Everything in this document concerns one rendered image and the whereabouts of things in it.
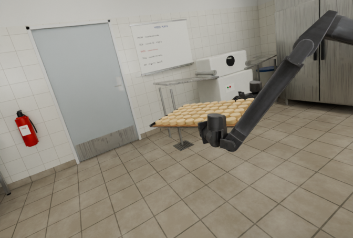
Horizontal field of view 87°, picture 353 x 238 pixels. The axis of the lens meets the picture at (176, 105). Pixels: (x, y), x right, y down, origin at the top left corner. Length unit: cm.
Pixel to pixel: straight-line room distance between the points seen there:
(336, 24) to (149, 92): 308
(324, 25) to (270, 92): 22
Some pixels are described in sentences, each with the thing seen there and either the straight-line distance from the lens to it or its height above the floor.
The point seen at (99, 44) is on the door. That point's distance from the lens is 333.
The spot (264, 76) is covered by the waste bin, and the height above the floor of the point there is 52.
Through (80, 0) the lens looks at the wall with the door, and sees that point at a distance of 342.
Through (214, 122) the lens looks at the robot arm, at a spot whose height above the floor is 107.
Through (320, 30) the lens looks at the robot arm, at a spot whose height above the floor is 133.
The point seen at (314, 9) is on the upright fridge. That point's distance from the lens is 373.
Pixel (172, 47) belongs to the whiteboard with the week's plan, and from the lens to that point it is 368.
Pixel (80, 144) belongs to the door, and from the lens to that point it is 343.
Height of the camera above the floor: 134
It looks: 15 degrees down
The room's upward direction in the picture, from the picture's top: 11 degrees counter-clockwise
